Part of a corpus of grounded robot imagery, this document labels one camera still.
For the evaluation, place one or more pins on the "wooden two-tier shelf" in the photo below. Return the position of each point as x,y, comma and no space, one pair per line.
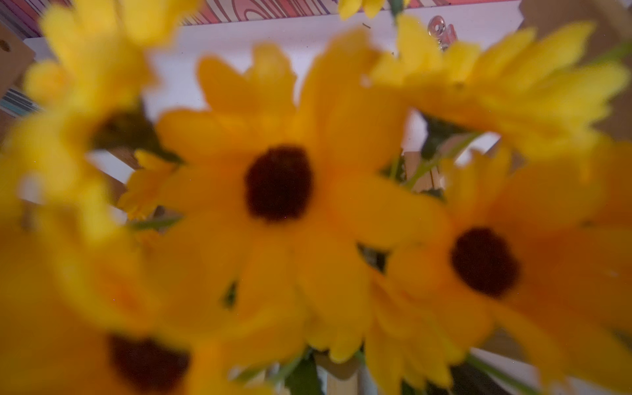
16,57

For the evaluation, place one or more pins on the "sunflower pot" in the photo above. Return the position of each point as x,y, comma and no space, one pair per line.
398,210

